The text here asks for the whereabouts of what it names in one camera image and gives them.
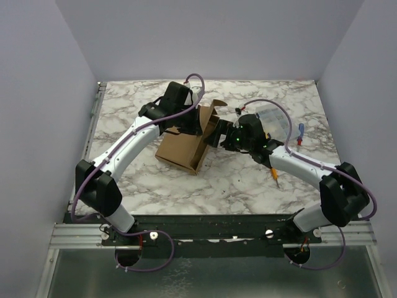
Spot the brown cardboard express box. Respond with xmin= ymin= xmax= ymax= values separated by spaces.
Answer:
xmin=155 ymin=99 xmax=227 ymax=175

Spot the orange utility knife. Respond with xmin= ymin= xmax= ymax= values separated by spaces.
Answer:
xmin=270 ymin=168 xmax=280 ymax=188

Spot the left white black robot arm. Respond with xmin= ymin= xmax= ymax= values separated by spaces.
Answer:
xmin=71 ymin=81 xmax=205 ymax=245

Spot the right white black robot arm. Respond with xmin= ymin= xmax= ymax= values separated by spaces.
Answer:
xmin=204 ymin=114 xmax=370 ymax=243

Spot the clear plastic parts box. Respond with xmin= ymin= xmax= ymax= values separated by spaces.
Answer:
xmin=256 ymin=104 xmax=290 ymax=142

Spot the blue red screwdriver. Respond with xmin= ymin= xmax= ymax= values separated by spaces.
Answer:
xmin=297 ymin=123 xmax=305 ymax=147

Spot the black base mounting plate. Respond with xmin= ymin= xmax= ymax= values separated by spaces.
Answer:
xmin=61 ymin=214 xmax=321 ymax=263

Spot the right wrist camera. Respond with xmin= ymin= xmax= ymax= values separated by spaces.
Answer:
xmin=233 ymin=106 xmax=247 ymax=128

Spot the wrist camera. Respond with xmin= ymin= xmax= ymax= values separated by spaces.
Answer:
xmin=185 ymin=86 xmax=202 ymax=105
xmin=233 ymin=106 xmax=247 ymax=128

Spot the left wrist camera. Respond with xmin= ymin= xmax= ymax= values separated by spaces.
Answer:
xmin=185 ymin=86 xmax=202 ymax=105

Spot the aluminium frame rail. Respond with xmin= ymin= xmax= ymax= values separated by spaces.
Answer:
xmin=50 ymin=214 xmax=377 ymax=249

